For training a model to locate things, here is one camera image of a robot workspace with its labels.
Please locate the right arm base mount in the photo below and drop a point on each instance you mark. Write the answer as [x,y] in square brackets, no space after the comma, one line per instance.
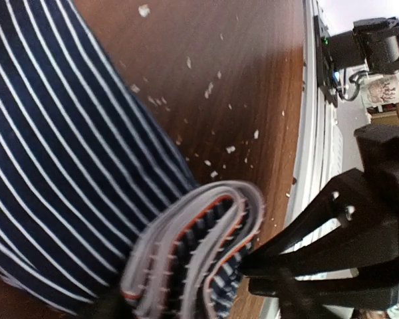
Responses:
[372,42]

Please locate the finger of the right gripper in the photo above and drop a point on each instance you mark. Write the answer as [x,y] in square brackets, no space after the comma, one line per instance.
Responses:
[310,298]

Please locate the striped navy underwear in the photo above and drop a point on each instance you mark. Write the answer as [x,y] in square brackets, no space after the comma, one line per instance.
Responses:
[99,213]

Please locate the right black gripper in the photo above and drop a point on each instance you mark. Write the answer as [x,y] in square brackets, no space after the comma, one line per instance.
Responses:
[353,222]

